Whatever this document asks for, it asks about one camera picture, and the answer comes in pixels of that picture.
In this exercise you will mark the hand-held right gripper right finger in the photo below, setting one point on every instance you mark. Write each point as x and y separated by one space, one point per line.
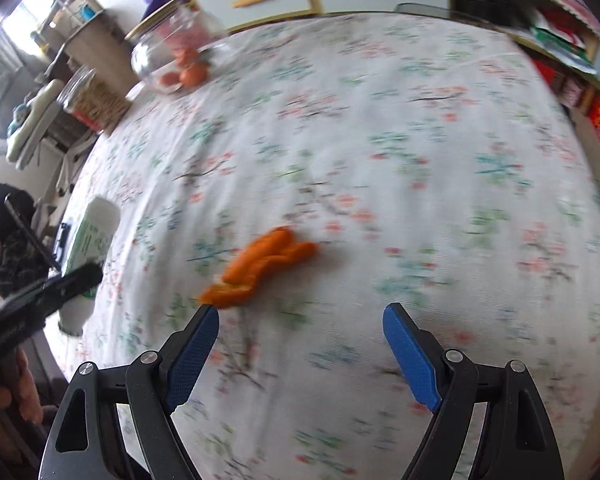
412 355

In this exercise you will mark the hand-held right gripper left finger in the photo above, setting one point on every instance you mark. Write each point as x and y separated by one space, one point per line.
192 355

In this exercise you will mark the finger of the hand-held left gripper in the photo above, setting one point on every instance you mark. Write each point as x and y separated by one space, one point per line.
65 282

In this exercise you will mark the orange peel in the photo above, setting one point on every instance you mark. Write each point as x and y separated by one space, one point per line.
260 262

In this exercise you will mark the person's left hand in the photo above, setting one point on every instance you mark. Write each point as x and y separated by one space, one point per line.
30 390

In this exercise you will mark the white bottle green label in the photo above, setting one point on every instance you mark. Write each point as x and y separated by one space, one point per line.
92 240

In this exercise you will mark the checkered cloth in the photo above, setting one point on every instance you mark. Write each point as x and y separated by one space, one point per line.
15 270

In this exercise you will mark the glass jar with snacks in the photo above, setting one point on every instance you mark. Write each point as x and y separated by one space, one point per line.
92 100

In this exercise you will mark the floral tablecloth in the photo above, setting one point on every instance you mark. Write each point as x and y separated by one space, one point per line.
360 160

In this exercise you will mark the glass jar with oranges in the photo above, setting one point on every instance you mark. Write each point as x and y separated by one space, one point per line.
180 55

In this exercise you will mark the long red box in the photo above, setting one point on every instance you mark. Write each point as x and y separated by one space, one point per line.
547 72

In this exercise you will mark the green and white bag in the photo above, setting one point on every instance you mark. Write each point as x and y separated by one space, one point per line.
562 47

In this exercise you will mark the black electronic box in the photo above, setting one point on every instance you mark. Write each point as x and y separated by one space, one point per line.
490 2

